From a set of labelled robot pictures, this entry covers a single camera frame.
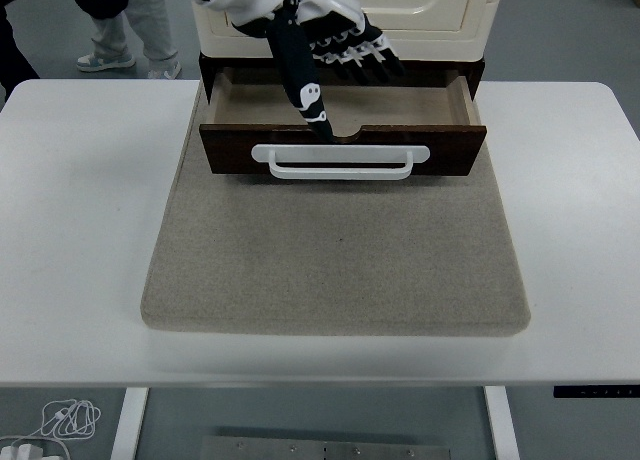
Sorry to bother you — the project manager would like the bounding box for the white coiled cable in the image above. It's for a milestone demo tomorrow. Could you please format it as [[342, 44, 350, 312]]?
[[0, 398, 103, 460]]

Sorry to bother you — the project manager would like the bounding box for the white drawer handle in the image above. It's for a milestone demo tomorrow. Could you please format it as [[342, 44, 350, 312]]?
[[250, 143, 431, 181]]

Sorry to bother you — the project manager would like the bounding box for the black table control panel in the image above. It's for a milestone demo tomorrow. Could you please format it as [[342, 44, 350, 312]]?
[[553, 385, 640, 400]]

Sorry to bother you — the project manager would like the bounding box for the dark wooden drawer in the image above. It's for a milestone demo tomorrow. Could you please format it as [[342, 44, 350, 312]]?
[[198, 67, 489, 181]]

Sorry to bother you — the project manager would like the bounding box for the white table leg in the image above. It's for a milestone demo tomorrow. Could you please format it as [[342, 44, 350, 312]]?
[[109, 387, 150, 460], [483, 385, 521, 460]]

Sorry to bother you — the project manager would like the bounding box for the white power adapter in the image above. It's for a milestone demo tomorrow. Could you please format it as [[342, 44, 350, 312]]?
[[2, 442, 47, 460]]

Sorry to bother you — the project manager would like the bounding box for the cream upper cabinet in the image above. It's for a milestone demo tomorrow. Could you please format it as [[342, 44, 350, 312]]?
[[192, 0, 504, 64]]

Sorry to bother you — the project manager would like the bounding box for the beige fabric mat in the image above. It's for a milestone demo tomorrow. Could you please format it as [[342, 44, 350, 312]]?
[[139, 82, 532, 337]]

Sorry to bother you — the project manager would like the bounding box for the person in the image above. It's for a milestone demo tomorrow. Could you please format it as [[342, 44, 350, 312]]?
[[66, 0, 183, 81]]

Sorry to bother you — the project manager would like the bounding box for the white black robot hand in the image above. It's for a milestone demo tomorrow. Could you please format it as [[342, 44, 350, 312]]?
[[198, 0, 408, 145]]

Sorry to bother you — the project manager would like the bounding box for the black angular object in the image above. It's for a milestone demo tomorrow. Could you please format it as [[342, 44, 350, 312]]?
[[0, 0, 42, 100]]

